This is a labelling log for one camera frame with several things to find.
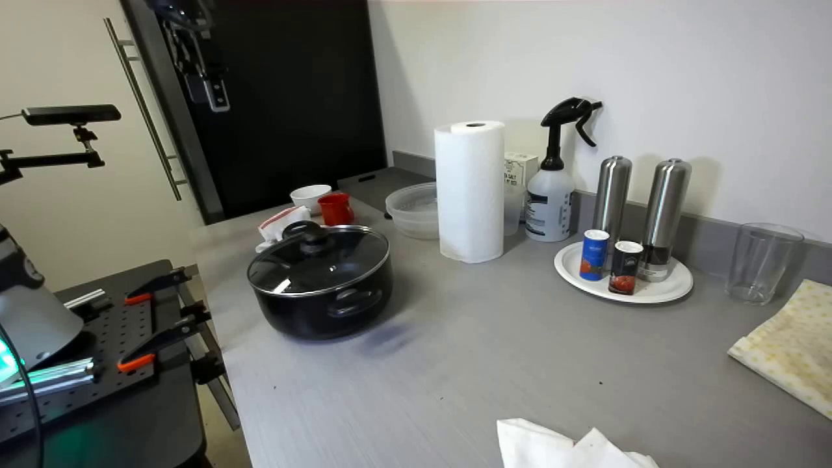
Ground red cup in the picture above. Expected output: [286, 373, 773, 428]
[317, 192, 355, 227]

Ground steel pepper mill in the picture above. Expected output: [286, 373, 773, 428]
[643, 158, 691, 282]
[594, 157, 633, 239]

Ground white paper towel roll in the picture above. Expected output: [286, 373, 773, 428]
[435, 121, 504, 262]

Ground white small bowl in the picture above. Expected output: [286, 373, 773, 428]
[288, 184, 331, 214]

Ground white crumpled napkin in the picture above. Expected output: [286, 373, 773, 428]
[496, 420, 658, 468]

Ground right steel pepper mill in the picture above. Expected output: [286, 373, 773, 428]
[643, 158, 691, 282]

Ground black cooking pot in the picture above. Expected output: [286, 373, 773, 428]
[247, 253, 394, 342]

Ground black perforated side table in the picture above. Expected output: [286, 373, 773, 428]
[0, 261, 210, 468]

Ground spray bottle with black trigger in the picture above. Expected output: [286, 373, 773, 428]
[522, 97, 600, 242]

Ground white red packet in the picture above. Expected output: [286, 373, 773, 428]
[257, 205, 310, 242]

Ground upper orange handled clamp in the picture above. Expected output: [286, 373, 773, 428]
[126, 268, 195, 307]

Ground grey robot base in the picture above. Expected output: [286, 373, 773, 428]
[0, 227, 83, 369]

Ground black refrigerator door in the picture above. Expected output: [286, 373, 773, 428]
[119, 0, 388, 223]

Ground glass lid with black knob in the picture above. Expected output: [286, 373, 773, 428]
[247, 222, 391, 299]

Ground orange handled clamp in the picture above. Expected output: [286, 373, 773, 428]
[126, 268, 195, 307]
[118, 301, 210, 374]

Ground red spice jar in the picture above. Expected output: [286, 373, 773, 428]
[608, 239, 646, 295]

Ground long steel door handle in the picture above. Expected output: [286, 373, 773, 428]
[105, 18, 187, 201]

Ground left steel pepper mill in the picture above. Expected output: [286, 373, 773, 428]
[594, 157, 633, 239]

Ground white round plate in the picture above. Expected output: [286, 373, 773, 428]
[555, 242, 694, 307]

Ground blue spice shaker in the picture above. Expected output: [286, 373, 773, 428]
[580, 229, 611, 282]

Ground white wall socket box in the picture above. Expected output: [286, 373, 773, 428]
[504, 155, 538, 188]

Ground clear drinking glass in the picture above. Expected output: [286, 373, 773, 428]
[728, 223, 804, 305]

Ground beige patterned cloth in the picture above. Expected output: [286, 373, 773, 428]
[728, 282, 832, 420]

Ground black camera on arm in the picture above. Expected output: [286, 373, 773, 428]
[0, 101, 126, 188]

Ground lower orange handled clamp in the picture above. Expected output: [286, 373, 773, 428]
[118, 301, 210, 374]

